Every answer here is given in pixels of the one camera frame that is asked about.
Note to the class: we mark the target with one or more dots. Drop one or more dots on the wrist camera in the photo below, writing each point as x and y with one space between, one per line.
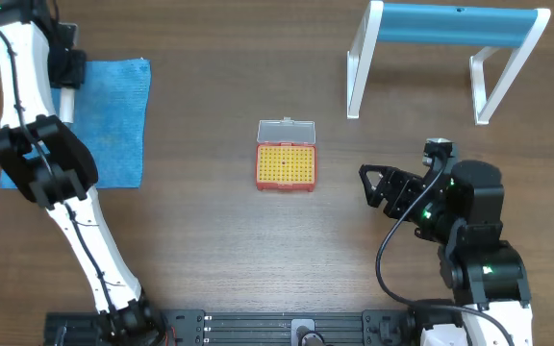
68 36
438 143

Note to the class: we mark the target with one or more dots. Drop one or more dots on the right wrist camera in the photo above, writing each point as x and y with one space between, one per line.
438 143

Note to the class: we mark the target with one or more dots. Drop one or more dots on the blue cloth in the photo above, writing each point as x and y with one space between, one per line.
113 120

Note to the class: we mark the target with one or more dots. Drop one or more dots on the red and yellow tip box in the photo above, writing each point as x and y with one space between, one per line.
284 163

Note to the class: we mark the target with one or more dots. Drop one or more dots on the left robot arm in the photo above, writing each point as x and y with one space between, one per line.
27 81

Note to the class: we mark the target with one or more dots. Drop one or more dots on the white and blue stand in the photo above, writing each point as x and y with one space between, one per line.
450 24

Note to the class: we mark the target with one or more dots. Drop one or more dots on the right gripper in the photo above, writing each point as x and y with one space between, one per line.
402 192

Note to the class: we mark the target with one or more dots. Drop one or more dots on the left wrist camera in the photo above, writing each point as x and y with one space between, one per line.
68 36

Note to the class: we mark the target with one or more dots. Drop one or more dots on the mounting rail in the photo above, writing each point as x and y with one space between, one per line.
258 327

